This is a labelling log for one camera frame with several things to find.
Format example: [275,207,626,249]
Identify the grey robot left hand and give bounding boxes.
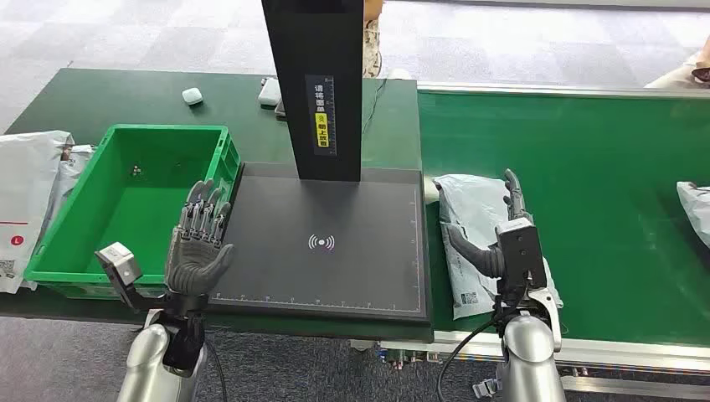
[164,178,236,298]

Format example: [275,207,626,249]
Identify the dark green table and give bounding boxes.
[0,68,435,343]

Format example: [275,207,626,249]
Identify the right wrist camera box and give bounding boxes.
[494,217,548,291]

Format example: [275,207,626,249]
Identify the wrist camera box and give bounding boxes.
[494,217,548,291]
[94,241,167,313]

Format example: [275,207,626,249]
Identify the grey mailer with brown label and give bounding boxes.
[39,144,96,246]

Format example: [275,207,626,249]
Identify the white power adapter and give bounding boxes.
[257,77,282,108]

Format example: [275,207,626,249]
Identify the green plastic crate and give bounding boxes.
[23,123,244,302]

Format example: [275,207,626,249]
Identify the grey cable clip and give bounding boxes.
[471,378,504,400]

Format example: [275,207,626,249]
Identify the thin black table cable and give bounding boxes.
[361,77,388,137]

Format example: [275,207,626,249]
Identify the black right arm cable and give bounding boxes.
[435,313,503,402]

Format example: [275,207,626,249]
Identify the wiring terminal block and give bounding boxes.
[381,346,445,372]

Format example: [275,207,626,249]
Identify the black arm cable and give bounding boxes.
[203,338,229,402]
[435,313,503,402]

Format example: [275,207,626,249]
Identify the white mailer with red mark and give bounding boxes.
[0,130,75,295]

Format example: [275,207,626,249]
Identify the yellow and black ruler label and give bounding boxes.
[304,75,337,157]

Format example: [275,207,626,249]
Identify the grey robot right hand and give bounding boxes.
[445,168,535,280]

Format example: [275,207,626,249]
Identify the large grey poly mailer package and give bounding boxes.
[676,181,710,249]

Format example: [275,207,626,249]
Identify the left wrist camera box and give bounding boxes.
[94,241,167,313]

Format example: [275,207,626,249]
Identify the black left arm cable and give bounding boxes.
[203,338,229,402]

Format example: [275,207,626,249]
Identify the black inbound scanner machine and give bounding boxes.
[208,0,433,327]

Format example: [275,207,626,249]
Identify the person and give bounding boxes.
[363,0,413,81]
[644,41,710,90]

